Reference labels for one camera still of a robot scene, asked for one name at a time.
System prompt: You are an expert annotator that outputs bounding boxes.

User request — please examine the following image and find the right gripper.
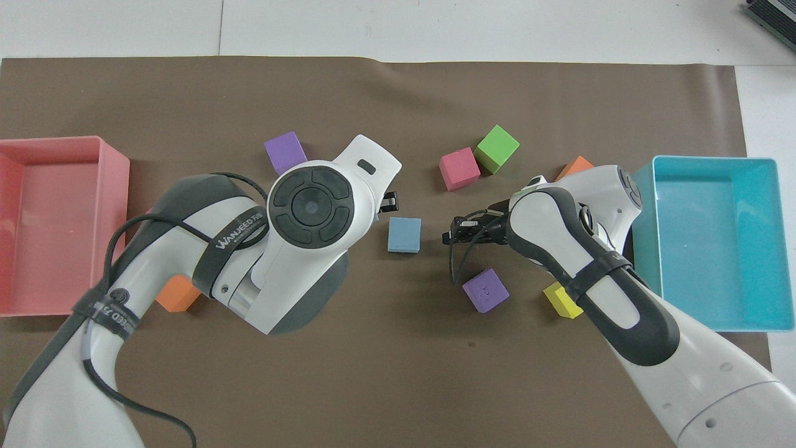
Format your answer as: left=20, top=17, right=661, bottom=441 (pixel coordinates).
left=442, top=200, right=513, bottom=246

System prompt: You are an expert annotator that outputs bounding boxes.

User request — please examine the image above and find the pink foam block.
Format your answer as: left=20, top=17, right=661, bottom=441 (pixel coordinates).
left=438, top=147, right=481, bottom=192

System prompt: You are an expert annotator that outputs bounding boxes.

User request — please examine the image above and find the purple foam block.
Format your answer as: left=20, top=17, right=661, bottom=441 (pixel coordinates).
left=462, top=268, right=511, bottom=314
left=264, top=131, right=308, bottom=175

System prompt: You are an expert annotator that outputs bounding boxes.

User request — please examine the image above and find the blue foam block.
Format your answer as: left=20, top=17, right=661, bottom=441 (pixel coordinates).
left=387, top=217, right=422, bottom=254

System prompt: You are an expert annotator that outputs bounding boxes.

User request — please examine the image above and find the green foam block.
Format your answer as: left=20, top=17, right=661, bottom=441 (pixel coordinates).
left=474, top=124, right=521, bottom=175

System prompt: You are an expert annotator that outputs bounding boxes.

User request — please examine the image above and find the yellow foam block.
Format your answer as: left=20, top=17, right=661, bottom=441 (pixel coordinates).
left=543, top=281, right=584, bottom=320

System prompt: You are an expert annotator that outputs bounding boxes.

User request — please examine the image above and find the orange foam block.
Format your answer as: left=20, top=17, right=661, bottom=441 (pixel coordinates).
left=555, top=156, right=596, bottom=182
left=155, top=274, right=203, bottom=313

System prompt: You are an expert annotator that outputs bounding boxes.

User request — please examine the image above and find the cyan plastic bin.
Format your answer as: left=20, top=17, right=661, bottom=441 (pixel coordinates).
left=629, top=155, right=795, bottom=333

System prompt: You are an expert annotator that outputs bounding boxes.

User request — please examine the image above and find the grey ribbed device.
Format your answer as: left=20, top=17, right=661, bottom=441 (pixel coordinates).
left=744, top=0, right=796, bottom=36

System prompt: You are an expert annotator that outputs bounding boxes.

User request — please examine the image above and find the pink plastic bin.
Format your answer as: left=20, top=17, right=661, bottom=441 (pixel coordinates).
left=0, top=136, right=131, bottom=317

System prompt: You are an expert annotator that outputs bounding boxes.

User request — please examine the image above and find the black cable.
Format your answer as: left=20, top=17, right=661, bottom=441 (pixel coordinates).
left=81, top=172, right=270, bottom=448
left=449, top=219, right=493, bottom=289

